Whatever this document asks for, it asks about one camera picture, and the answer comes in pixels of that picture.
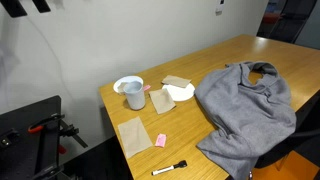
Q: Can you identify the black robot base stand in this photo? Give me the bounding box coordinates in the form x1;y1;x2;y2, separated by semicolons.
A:
0;96;63;180

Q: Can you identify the orange handled black clamp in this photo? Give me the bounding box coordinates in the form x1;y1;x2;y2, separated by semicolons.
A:
28;113;88;148

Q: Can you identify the brown napkin on left plate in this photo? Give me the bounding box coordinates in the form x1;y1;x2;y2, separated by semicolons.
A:
118;82;128;94

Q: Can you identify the black and white marker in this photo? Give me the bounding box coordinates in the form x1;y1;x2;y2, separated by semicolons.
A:
151;160;187;176

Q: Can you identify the light grey plastic cup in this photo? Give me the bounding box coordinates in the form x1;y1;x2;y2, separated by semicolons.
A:
123;81;145;110

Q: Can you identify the large brown napkin front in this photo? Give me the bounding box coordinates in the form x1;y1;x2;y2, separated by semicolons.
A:
118;117;152;158

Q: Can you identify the brown napkin on plate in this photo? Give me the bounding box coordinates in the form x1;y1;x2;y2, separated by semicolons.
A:
118;82;128;94
162;75;191;88

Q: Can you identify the black chair under sweatshirt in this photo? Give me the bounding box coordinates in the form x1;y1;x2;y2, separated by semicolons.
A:
255;129;320;169

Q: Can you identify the white wall switch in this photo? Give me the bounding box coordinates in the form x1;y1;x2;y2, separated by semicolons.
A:
215;0;225;15

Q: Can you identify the white plate behind cup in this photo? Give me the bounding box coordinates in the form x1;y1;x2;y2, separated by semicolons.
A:
113;75;144;93

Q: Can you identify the pink eraser near table edge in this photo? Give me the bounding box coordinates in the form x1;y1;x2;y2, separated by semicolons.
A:
155;134;167;147

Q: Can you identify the brown napkin beside cup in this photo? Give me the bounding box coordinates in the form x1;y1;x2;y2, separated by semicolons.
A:
149;89;175;114

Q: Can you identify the pink eraser behind cup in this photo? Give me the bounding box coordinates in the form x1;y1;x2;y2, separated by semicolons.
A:
143;85;151;91

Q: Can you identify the grey hooded sweatshirt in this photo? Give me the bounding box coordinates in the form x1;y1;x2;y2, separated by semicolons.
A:
195;62;296;180

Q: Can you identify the brown napkin on right plate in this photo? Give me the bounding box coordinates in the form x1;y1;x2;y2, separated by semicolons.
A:
162;75;191;88

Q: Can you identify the white plate right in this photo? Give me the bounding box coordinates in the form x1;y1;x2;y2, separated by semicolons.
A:
162;83;195;102

